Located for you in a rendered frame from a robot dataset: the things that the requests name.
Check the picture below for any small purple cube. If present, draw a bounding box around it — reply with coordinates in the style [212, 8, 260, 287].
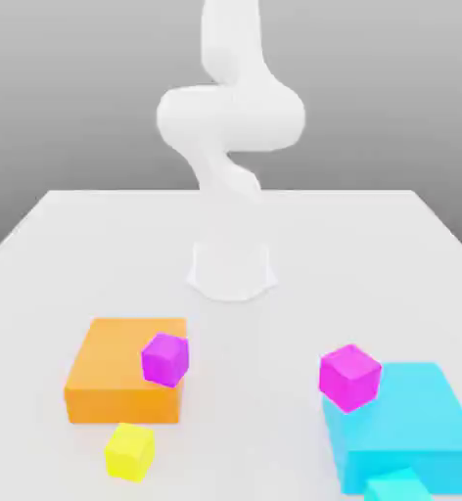
[140, 331, 190, 389]

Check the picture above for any small magenta cube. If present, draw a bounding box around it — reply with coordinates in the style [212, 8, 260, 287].
[318, 342, 383, 415]

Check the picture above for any small yellow cube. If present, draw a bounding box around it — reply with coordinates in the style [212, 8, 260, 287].
[104, 422, 156, 484]

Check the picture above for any small turquoise cube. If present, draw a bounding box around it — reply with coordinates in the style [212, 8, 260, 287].
[362, 467, 436, 501]

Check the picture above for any large orange box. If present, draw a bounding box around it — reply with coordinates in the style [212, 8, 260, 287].
[63, 317, 189, 425]

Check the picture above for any large cyan box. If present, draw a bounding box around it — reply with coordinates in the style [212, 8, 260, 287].
[321, 361, 462, 497]

